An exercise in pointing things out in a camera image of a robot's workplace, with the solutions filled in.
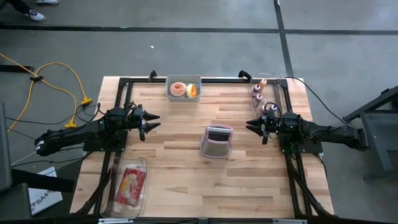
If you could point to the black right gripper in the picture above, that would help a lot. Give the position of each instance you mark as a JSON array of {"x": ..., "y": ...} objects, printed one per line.
[{"x": 271, "y": 124}]

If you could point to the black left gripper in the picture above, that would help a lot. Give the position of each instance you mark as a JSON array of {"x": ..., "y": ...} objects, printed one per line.
[{"x": 138, "y": 117}]

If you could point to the red food colouring bottle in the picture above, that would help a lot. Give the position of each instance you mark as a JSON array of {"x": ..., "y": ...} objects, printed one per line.
[
  {"x": 256, "y": 89},
  {"x": 264, "y": 108},
  {"x": 258, "y": 99}
]

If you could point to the purple food colouring bottle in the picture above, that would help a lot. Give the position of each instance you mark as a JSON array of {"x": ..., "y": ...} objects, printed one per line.
[{"x": 273, "y": 107}]

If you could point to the pink frosted donut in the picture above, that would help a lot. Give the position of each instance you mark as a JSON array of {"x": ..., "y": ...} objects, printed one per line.
[{"x": 178, "y": 89}]

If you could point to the green frosted donut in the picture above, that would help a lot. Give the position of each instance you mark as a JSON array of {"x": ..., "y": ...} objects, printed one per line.
[{"x": 192, "y": 91}]

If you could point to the red snack packet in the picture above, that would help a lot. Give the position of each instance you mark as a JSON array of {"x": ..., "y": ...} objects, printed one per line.
[{"x": 131, "y": 186}]

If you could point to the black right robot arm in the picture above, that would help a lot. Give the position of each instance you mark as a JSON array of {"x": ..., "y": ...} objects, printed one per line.
[{"x": 326, "y": 133}]

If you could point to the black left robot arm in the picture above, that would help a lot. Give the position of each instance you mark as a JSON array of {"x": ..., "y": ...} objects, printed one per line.
[{"x": 77, "y": 133}]

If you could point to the clear plastic bin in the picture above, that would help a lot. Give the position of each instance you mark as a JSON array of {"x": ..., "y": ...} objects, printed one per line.
[
  {"x": 252, "y": 105},
  {"x": 107, "y": 199}
]

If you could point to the pink steel box grater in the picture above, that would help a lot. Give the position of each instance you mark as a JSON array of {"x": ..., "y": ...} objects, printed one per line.
[{"x": 214, "y": 149}]

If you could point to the grey plastic bin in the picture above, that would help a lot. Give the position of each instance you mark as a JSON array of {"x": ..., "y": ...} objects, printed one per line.
[{"x": 183, "y": 77}]

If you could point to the black metal stand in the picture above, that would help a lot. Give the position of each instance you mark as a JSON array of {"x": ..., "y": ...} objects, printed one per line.
[{"x": 382, "y": 137}]

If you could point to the white cardboard box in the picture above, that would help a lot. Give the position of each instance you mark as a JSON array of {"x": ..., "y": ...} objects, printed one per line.
[{"x": 46, "y": 196}]

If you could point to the dark grey equipment cabinet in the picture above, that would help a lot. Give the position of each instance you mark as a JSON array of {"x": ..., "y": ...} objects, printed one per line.
[{"x": 6, "y": 155}]

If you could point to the person's shoe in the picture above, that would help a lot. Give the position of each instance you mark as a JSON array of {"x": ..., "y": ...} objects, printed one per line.
[
  {"x": 35, "y": 15},
  {"x": 46, "y": 1}
]

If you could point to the person's leg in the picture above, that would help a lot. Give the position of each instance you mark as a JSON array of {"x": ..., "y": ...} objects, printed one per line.
[{"x": 20, "y": 5}]

